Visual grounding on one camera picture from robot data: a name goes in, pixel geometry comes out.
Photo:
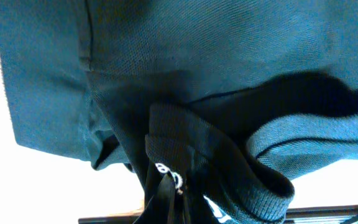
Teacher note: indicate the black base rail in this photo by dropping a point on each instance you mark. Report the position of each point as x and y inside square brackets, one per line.
[339, 214]

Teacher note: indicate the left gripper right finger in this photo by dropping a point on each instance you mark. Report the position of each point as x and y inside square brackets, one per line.
[195, 208]

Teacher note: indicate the black polo shirt Sydrogen logo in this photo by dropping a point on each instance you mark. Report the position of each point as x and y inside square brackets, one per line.
[232, 98]

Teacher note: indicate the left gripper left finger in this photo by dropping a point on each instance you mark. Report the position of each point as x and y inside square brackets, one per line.
[160, 208]

